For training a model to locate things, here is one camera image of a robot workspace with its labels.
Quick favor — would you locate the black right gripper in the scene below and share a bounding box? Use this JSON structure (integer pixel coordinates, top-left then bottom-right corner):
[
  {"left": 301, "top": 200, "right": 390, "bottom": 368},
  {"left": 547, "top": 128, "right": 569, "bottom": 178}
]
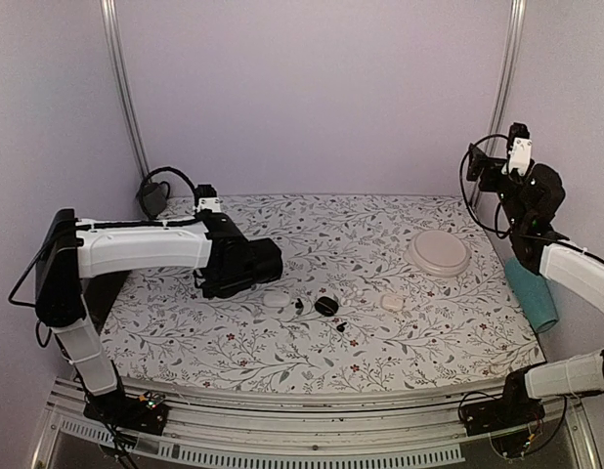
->
[{"left": 465, "top": 145, "right": 529, "bottom": 232}]

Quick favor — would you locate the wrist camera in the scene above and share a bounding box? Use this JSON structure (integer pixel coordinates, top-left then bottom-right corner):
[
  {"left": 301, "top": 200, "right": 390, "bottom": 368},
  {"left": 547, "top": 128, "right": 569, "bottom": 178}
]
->
[
  {"left": 502, "top": 122, "right": 532, "bottom": 177},
  {"left": 194, "top": 184, "right": 221, "bottom": 213}
]

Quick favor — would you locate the floral patterned table mat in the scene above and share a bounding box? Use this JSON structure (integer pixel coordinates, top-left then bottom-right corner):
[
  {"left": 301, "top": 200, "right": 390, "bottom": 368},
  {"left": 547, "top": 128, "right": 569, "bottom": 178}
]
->
[{"left": 101, "top": 194, "right": 543, "bottom": 395}]

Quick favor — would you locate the left aluminium frame post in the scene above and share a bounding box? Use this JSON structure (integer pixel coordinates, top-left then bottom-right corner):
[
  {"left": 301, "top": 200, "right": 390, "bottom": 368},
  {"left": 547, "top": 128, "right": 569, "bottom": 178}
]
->
[{"left": 100, "top": 0, "right": 150, "bottom": 178}]

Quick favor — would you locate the front aluminium rail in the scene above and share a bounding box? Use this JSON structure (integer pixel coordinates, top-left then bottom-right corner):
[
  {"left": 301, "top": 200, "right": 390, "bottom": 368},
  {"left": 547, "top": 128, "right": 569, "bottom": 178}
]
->
[{"left": 30, "top": 378, "right": 603, "bottom": 468}]

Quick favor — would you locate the aluminium frame post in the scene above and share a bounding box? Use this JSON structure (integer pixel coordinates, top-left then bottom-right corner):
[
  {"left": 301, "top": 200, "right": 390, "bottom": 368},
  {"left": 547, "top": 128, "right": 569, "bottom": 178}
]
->
[
  {"left": 470, "top": 0, "right": 528, "bottom": 206},
  {"left": 100, "top": 0, "right": 150, "bottom": 178}
]

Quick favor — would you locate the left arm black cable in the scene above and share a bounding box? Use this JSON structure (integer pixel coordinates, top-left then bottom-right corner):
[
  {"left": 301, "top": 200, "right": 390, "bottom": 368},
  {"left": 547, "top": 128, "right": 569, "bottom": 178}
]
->
[{"left": 139, "top": 166, "right": 198, "bottom": 216}]

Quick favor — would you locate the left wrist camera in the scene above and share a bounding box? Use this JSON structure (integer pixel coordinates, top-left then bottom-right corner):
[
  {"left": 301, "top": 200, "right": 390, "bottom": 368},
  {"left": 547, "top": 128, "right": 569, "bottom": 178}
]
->
[{"left": 194, "top": 184, "right": 221, "bottom": 213}]

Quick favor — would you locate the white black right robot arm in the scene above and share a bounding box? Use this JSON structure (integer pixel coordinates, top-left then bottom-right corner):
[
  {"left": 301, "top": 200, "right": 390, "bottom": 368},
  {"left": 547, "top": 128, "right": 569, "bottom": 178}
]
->
[{"left": 466, "top": 144, "right": 604, "bottom": 426}]

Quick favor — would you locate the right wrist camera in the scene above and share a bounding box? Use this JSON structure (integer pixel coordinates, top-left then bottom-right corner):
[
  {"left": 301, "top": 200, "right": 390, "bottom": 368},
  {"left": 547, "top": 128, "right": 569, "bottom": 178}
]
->
[{"left": 502, "top": 122, "right": 532, "bottom": 177}]

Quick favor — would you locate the white earbud charging case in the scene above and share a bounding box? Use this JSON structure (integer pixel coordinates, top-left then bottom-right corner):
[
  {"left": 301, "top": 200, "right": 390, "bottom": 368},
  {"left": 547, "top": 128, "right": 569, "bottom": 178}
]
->
[{"left": 262, "top": 290, "right": 291, "bottom": 309}]

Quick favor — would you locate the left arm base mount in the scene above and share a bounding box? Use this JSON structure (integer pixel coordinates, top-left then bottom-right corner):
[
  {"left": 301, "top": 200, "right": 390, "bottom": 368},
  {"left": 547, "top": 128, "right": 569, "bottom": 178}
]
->
[{"left": 83, "top": 390, "right": 170, "bottom": 436}]

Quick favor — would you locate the white round plate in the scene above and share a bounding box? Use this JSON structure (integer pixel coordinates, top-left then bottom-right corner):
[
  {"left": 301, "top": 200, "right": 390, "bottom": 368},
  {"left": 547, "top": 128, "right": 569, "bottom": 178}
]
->
[{"left": 407, "top": 230, "right": 471, "bottom": 278}]

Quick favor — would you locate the beige earbud charging case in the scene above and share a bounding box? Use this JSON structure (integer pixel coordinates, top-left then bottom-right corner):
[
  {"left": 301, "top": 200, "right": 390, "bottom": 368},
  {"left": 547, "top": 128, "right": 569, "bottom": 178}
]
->
[{"left": 380, "top": 294, "right": 404, "bottom": 312}]

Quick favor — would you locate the right aluminium frame post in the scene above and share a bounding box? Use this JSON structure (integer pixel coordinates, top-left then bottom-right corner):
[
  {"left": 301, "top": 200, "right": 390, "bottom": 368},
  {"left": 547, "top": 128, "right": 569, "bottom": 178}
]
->
[{"left": 470, "top": 0, "right": 528, "bottom": 206}]

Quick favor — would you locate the grey mug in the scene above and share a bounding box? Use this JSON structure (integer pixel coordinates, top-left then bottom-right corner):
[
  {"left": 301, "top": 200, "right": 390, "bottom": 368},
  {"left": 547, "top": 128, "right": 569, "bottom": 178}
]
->
[{"left": 137, "top": 181, "right": 171, "bottom": 220}]

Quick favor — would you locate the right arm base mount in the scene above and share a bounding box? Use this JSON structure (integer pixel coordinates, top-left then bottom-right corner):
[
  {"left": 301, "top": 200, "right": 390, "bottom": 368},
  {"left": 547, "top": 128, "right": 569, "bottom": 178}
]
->
[{"left": 457, "top": 385, "right": 545, "bottom": 436}]

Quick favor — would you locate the teal rolled towel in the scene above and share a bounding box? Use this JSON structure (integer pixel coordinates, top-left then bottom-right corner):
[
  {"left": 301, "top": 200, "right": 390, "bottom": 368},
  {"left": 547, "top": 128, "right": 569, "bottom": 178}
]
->
[{"left": 504, "top": 257, "right": 559, "bottom": 334}]

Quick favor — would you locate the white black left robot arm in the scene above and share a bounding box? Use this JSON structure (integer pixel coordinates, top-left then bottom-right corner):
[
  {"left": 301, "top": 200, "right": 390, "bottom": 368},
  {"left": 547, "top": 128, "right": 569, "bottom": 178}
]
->
[{"left": 8, "top": 209, "right": 283, "bottom": 424}]

